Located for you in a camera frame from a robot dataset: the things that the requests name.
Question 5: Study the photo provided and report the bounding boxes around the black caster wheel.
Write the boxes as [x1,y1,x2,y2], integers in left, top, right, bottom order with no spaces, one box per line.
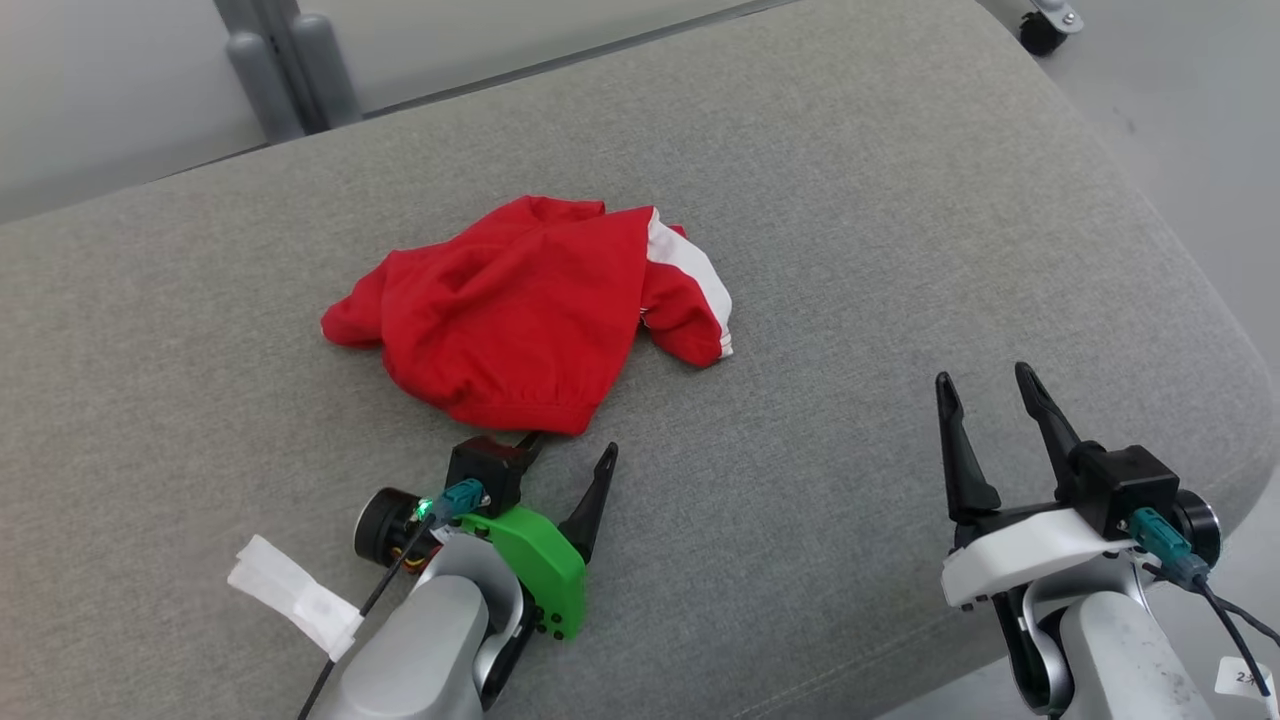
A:
[1018,12,1069,56]

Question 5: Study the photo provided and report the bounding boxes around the grey fabric sofa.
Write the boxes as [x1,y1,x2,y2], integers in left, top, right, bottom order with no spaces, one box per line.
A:
[0,0,1280,720]

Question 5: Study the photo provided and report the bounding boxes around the grey double partition post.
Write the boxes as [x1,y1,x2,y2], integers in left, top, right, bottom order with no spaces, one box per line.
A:
[212,0,363,144]

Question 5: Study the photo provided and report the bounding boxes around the white paper cable tag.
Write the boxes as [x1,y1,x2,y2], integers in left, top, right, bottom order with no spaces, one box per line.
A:
[1215,657,1276,698]

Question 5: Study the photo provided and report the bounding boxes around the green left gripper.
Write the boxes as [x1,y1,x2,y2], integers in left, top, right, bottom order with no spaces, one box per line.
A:
[460,431,620,642]

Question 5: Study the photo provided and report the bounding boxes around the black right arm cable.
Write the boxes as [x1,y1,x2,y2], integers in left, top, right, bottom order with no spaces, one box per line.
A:
[1130,507,1280,701]

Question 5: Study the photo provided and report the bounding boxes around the red shorts with white stripe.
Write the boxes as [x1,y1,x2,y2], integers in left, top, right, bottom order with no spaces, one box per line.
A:
[320,195,734,436]

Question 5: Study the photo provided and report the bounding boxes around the white tape strip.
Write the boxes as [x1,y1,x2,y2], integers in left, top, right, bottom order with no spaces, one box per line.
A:
[228,535,363,663]

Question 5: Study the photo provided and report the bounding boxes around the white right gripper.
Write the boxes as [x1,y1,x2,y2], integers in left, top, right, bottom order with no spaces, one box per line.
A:
[935,362,1141,611]

